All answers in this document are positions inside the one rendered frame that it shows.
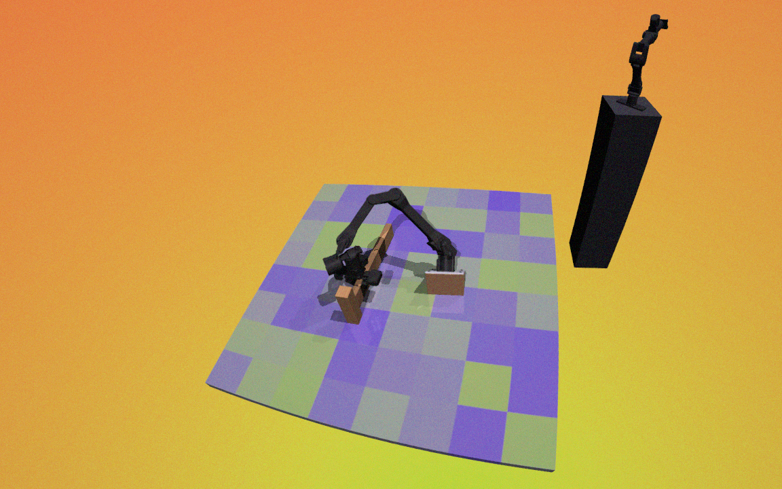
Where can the wooden post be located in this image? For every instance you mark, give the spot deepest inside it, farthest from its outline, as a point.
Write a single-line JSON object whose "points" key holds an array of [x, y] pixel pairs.
{"points": [[349, 305]]}

